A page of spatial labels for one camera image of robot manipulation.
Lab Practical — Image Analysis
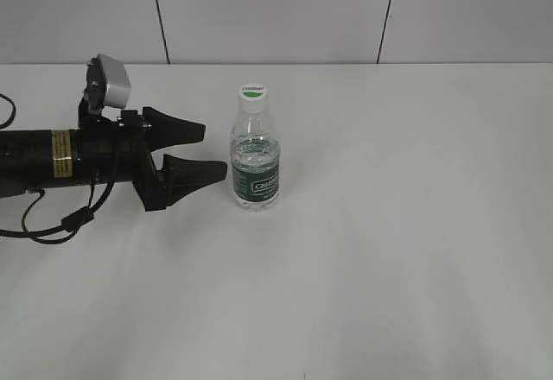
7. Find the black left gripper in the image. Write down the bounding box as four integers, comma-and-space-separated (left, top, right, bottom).
77, 98, 228, 212

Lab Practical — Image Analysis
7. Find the clear Cestbon water bottle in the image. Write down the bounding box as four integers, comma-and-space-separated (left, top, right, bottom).
230, 107, 281, 212

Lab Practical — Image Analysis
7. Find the white green bottle cap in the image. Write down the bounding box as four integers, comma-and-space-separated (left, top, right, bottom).
238, 83, 268, 114

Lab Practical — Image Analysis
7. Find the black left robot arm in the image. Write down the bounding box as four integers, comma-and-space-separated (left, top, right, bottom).
1, 104, 227, 212

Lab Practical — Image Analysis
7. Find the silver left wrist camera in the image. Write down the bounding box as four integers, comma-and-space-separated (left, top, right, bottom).
83, 54, 131, 115

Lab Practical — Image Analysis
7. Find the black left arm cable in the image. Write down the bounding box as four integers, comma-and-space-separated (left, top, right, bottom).
0, 92, 120, 245

